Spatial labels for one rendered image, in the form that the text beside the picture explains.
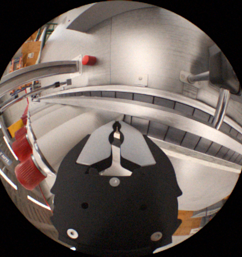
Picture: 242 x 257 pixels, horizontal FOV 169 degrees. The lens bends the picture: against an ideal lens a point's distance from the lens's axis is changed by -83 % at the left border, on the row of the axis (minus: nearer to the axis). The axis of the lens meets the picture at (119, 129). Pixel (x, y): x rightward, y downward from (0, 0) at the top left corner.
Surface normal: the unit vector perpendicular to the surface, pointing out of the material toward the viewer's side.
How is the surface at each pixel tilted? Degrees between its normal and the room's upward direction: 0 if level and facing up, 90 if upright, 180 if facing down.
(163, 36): 0
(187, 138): 0
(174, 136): 0
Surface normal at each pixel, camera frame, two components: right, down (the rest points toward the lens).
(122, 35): -0.49, 0.47
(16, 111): 0.87, 0.16
